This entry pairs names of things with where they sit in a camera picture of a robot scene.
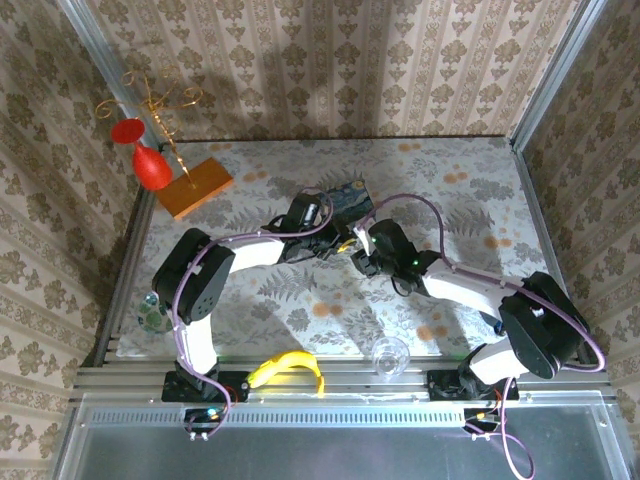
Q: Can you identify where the starry night tin box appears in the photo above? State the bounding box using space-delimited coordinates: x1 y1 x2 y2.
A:
323 180 377 227

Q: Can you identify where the floral tablecloth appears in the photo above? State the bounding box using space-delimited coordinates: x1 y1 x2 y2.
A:
116 137 567 359

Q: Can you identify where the clear glass cup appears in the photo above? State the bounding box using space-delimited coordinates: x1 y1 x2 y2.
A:
371 336 412 384

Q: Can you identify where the yellow banana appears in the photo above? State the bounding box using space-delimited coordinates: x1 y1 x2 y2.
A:
247 349 326 399

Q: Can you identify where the green leaf pattern plate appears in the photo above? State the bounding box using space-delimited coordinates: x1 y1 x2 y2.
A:
136 291 175 335

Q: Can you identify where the red wine glass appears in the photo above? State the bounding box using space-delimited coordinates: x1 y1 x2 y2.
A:
110 118 175 192

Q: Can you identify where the black connector board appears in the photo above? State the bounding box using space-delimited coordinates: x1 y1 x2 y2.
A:
463 406 505 437
183 406 225 437

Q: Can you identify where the grey metal plate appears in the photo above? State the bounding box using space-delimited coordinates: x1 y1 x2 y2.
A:
52 393 634 480

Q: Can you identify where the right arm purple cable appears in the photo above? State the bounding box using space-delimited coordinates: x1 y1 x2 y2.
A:
352 193 607 480

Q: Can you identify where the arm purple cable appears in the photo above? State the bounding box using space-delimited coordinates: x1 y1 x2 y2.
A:
168 186 336 444
352 193 607 480

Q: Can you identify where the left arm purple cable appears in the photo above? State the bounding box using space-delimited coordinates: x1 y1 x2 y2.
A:
168 186 336 444

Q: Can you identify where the aluminium front rail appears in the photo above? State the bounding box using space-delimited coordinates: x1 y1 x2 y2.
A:
69 353 614 407

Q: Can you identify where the gold wire stand wooden base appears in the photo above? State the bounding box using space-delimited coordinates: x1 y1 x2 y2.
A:
94 64 236 221

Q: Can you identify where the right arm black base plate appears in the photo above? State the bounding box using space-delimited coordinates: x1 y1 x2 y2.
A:
426 368 520 402

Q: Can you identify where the slotted cable duct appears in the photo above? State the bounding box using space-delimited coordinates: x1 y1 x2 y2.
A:
79 406 466 427

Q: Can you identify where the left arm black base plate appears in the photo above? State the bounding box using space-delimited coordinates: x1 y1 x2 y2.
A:
161 372 250 404

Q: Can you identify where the aluminium frame post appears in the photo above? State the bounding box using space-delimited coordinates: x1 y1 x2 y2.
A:
508 0 620 151
54 0 166 151

